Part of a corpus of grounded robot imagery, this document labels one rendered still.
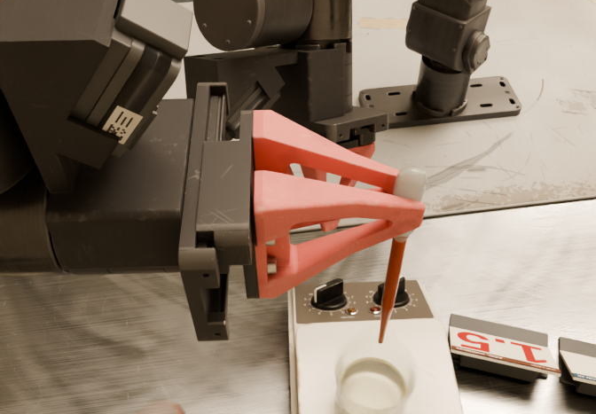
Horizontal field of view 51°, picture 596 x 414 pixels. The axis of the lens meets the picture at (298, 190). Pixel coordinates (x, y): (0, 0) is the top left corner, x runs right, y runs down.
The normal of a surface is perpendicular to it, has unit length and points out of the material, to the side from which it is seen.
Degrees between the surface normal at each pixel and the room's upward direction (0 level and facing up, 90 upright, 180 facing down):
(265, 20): 91
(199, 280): 91
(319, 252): 21
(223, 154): 1
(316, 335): 0
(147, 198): 1
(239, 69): 67
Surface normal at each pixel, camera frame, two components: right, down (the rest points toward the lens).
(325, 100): 0.64, 0.22
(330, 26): 0.33, 0.29
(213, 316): 0.00, -0.65
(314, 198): 0.37, -0.62
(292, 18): 0.76, 0.49
